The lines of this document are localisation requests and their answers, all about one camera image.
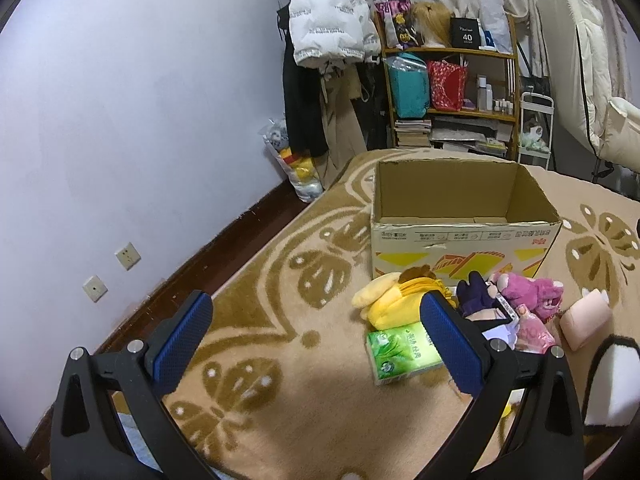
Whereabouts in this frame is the wall socket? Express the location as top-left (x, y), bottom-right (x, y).
top-left (115, 243), bottom-right (141, 271)
top-left (82, 275), bottom-right (108, 304)

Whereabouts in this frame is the red patterned bag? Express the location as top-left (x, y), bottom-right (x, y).
top-left (427, 61), bottom-right (468, 112)

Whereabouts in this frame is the black hanging garment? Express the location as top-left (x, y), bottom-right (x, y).
top-left (278, 6), bottom-right (329, 158)

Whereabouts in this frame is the white trolley cart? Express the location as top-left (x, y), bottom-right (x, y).
top-left (518, 91), bottom-right (554, 169)

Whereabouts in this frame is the wooden shelf unit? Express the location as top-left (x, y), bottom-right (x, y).
top-left (375, 0), bottom-right (520, 156)

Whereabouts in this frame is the black box with 40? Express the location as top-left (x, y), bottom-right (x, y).
top-left (450, 18), bottom-right (482, 50)

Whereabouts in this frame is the upper wall socket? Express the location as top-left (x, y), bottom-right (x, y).
top-left (115, 243), bottom-right (141, 271)

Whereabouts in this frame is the yellow plush toy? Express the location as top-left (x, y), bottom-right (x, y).
top-left (352, 264), bottom-right (458, 330)

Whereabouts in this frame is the teal bag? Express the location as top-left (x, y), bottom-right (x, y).
top-left (385, 53), bottom-right (431, 119)

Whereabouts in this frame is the open cardboard box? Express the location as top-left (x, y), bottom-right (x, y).
top-left (371, 157), bottom-right (561, 285)

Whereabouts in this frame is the bag of plush toys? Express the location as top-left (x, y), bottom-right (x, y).
top-left (260, 118), bottom-right (323, 204)

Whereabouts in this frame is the lower wall socket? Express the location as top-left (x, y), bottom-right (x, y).
top-left (82, 275), bottom-right (108, 304)

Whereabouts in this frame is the white puffer jacket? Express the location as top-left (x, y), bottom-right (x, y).
top-left (288, 0), bottom-right (381, 73)

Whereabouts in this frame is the green tissue pack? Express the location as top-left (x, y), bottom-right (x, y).
top-left (366, 322), bottom-right (442, 386)

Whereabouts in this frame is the pink plush pillow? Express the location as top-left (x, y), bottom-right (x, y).
top-left (560, 289), bottom-right (612, 351)

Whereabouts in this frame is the stack of books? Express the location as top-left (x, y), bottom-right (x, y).
top-left (394, 119), bottom-right (432, 148)

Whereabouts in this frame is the blonde wig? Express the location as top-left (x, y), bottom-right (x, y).
top-left (411, 2), bottom-right (454, 48)

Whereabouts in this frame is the pink bear plush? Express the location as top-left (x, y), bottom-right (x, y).
top-left (490, 272), bottom-right (564, 323)

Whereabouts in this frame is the purple haired plush doll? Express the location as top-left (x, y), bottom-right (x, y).
top-left (456, 271), bottom-right (520, 350)

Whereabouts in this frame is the beige coat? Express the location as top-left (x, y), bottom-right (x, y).
top-left (314, 65), bottom-right (367, 190)

